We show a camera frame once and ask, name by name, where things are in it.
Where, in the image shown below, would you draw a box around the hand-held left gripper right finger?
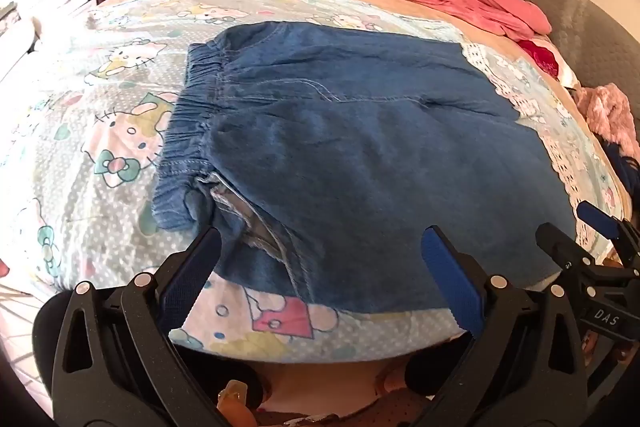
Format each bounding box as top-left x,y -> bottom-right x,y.
415,226 -> 590,427

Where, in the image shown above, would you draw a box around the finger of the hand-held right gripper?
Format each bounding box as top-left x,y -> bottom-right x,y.
535,222 -> 597,279
576,200 -> 640,266

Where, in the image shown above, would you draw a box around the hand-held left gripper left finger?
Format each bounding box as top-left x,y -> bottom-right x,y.
51,227 -> 222,427

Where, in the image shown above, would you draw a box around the blue denim pants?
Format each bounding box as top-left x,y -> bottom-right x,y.
150,21 -> 578,314

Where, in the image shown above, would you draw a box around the dark blue cloth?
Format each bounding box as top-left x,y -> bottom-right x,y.
599,138 -> 640,200

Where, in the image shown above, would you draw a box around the pink fluffy cloth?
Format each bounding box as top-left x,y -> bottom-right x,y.
574,84 -> 637,158

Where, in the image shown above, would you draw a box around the cartoon printed bed sheet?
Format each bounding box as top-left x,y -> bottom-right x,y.
0,0 -> 632,364

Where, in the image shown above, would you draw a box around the person's patterned pajamas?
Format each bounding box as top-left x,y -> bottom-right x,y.
252,349 -> 426,427

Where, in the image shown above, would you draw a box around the red cloth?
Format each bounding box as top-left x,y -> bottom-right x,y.
516,38 -> 561,78

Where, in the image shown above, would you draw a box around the grey padded headboard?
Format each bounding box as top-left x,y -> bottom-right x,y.
481,0 -> 640,168

